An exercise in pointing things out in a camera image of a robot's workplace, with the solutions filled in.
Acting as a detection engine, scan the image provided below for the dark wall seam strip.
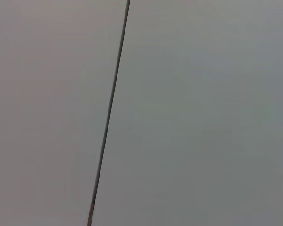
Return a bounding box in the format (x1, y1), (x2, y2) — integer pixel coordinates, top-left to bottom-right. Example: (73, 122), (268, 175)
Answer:
(86, 0), (132, 226)

